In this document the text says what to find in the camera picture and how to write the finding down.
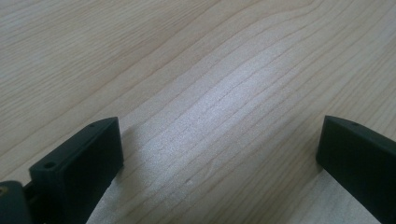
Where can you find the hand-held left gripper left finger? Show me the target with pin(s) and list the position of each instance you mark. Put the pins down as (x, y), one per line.
(81, 165)

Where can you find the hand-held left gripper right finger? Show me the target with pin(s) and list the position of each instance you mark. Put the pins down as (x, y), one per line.
(358, 158)

